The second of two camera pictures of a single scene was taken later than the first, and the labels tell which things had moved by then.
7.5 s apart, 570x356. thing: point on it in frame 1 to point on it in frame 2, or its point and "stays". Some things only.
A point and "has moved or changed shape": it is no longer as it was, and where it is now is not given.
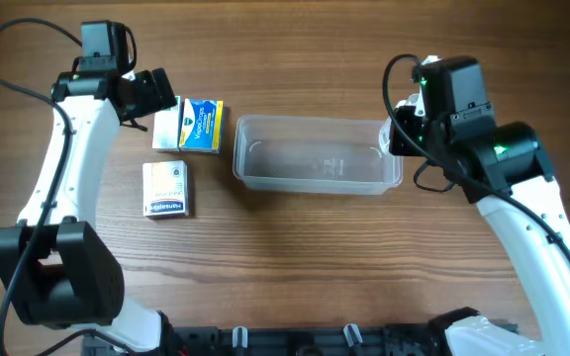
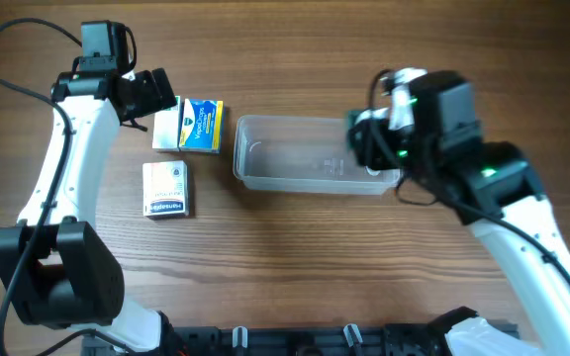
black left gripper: [161, 87] stays
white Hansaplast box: [165, 189] stays
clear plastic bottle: [384, 133] has moved or changed shape
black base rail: [297, 341] stays
